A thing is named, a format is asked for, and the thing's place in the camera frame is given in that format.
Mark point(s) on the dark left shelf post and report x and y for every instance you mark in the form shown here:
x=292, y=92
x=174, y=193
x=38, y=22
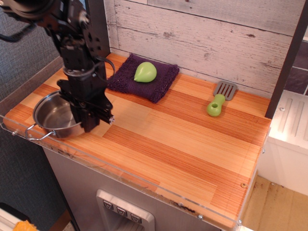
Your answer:
x=96, y=10

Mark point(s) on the purple folded towel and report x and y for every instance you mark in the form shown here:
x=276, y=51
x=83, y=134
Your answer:
x=123, y=80

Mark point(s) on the silver toy fridge dispenser panel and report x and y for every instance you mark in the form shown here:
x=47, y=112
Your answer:
x=120, y=215

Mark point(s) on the green handled grey spatula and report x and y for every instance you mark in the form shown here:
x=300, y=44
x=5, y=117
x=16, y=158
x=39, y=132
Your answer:
x=224, y=91

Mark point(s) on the orange black object corner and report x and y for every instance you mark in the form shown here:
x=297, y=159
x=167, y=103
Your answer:
x=19, y=226

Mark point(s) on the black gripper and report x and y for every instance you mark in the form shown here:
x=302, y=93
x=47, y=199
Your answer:
x=85, y=91

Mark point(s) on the dark shelf post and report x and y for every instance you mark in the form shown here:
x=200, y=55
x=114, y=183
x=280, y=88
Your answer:
x=288, y=62
x=96, y=10

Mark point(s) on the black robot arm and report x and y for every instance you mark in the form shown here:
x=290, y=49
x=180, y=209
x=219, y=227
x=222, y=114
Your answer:
x=69, y=26

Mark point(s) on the clear acrylic table guard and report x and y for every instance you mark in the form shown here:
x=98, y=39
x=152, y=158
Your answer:
x=174, y=150

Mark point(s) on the green toy pear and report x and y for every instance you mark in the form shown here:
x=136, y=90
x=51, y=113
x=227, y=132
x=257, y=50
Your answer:
x=146, y=72

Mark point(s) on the dark right shelf post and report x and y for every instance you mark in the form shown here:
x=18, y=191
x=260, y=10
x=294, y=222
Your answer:
x=288, y=62

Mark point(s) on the stainless steel pot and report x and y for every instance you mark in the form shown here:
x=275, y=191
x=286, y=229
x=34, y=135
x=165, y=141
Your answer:
x=54, y=116

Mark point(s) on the white toy cabinet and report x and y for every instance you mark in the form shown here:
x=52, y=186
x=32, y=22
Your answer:
x=284, y=158

